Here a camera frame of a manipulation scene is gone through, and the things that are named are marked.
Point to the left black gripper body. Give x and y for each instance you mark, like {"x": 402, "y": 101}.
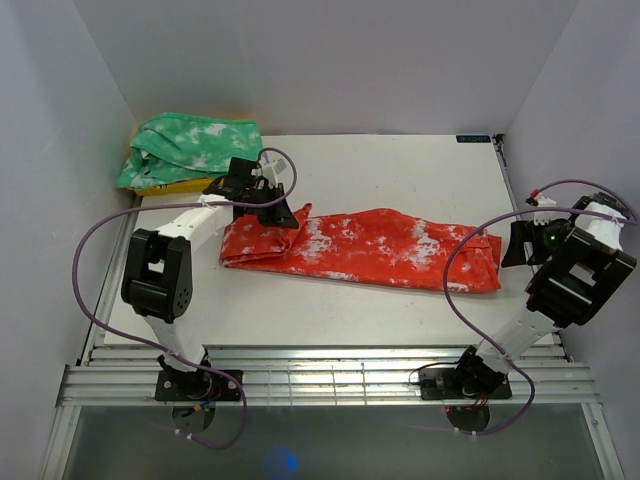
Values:
{"x": 265, "y": 194}

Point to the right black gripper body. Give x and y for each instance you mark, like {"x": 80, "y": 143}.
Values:
{"x": 546, "y": 238}

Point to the red tie-dye trousers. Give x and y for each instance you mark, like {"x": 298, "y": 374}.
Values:
{"x": 380, "y": 246}

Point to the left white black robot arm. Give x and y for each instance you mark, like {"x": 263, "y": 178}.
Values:
{"x": 158, "y": 275}

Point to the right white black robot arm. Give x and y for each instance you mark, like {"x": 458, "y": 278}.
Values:
{"x": 579, "y": 263}

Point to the yellow folded trousers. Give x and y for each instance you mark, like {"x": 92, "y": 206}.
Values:
{"x": 175, "y": 187}

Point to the green tie-dye trousers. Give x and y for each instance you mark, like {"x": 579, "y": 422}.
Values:
{"x": 200, "y": 145}

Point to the dark table label sticker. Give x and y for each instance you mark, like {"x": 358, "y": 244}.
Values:
{"x": 472, "y": 139}

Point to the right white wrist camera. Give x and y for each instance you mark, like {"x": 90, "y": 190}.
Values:
{"x": 541, "y": 217}

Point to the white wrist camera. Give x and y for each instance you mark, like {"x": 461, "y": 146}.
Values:
{"x": 270, "y": 169}
{"x": 541, "y": 217}

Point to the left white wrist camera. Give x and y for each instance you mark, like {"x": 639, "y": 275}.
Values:
{"x": 270, "y": 169}

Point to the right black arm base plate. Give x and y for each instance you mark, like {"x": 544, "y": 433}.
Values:
{"x": 444, "y": 384}

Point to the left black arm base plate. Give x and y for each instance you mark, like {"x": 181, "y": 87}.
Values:
{"x": 198, "y": 386}

